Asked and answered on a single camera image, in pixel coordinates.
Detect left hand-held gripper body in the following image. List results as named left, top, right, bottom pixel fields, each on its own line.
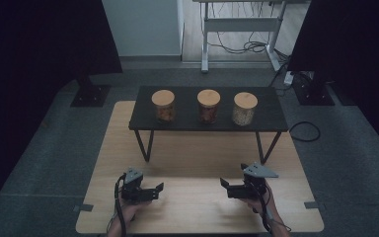
left=120, top=167, right=149, bottom=203

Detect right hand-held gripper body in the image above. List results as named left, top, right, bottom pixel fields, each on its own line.
left=240, top=161, right=280, bottom=200

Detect glass jar of pale grains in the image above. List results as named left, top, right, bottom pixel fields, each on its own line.
left=232, top=91, right=259, bottom=127

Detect glass jar of dried chilies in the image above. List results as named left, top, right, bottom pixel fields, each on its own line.
left=196, top=88, right=222, bottom=125

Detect glass jar of cinnamon sticks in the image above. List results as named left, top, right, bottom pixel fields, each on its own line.
left=150, top=89, right=177, bottom=124

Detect person's left hand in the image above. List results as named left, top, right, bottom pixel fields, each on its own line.
left=117, top=197, right=151, bottom=222

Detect person's right hand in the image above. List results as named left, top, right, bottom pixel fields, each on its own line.
left=243, top=183, right=275, bottom=216

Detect grey tape piece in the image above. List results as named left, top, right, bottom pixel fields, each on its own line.
left=304, top=200, right=325, bottom=210
left=73, top=203, right=94, bottom=212

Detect black stand base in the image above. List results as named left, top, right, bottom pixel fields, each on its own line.
left=70, top=73, right=112, bottom=108
left=292, top=70, right=336, bottom=107

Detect white power strip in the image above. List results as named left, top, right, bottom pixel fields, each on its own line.
left=283, top=70, right=294, bottom=87

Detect black curtain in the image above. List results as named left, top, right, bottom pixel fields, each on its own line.
left=287, top=0, right=379, bottom=83
left=0, top=0, right=123, bottom=87

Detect left hand-held gripper cable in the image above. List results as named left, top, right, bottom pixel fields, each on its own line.
left=113, top=173, right=128, bottom=237

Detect hand-held gripper cable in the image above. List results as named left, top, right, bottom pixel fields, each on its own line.
left=113, top=173, right=128, bottom=237
left=256, top=186, right=274, bottom=235

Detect right hand-held gripper cable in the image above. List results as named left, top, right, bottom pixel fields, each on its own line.
left=256, top=186, right=274, bottom=235

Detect looped black floor cable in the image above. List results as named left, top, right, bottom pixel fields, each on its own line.
left=288, top=120, right=321, bottom=143

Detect bundle of black floor cables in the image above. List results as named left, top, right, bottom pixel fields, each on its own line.
left=206, top=3, right=290, bottom=55

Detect white desk frame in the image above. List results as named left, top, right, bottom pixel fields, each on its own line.
left=191, top=0, right=289, bottom=73

